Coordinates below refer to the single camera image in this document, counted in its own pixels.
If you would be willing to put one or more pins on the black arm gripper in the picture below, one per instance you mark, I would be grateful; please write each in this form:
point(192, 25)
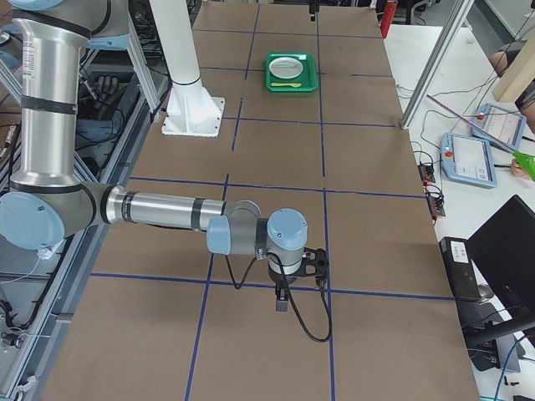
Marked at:
point(281, 280)

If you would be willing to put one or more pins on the yellow plastic spoon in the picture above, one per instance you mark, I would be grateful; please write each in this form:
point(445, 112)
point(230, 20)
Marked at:
point(287, 85)

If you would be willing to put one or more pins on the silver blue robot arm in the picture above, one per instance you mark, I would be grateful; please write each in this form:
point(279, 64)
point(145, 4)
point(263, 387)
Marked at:
point(47, 202)

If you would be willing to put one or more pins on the black desktop computer box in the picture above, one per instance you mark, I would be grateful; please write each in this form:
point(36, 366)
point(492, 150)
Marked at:
point(459, 269)

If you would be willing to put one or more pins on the green plastic tray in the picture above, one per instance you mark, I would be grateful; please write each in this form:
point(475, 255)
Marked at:
point(308, 78)

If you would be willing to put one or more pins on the black monitor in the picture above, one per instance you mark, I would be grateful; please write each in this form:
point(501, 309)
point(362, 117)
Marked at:
point(503, 251)

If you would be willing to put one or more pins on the white round plate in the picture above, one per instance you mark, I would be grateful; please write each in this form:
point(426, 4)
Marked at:
point(285, 73)

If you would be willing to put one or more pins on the translucent plastic fork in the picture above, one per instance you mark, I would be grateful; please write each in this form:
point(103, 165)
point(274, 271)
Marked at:
point(286, 66)

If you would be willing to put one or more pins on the blue teach pendant near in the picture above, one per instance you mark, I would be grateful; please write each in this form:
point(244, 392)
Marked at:
point(468, 159)

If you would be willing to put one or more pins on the blue teach pendant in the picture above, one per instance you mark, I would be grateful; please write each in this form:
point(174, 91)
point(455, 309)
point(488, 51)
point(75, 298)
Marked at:
point(468, 159)
point(499, 126)

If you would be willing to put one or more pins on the blue teach pendant far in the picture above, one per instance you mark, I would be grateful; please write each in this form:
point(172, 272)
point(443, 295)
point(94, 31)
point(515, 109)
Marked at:
point(499, 126)

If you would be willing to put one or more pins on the metal stand with green clip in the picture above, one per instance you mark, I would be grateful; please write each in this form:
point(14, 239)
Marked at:
point(525, 162)

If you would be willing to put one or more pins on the red cylinder tube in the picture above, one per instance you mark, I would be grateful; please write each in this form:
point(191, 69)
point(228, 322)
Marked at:
point(387, 17)

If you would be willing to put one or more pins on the wooden board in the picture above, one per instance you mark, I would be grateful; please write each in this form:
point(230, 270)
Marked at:
point(518, 76)

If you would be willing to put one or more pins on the person in black shirt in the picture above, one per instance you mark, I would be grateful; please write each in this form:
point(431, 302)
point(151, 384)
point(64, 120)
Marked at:
point(505, 55)

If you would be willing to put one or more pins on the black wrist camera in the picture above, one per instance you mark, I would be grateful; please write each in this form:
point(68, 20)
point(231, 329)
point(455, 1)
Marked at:
point(315, 264)

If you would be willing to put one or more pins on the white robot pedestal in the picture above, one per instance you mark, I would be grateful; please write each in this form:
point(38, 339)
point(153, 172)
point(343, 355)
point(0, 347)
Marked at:
point(191, 110)

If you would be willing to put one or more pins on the aluminium frame rail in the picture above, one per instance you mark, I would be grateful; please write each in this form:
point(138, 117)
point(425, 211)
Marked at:
point(448, 34)

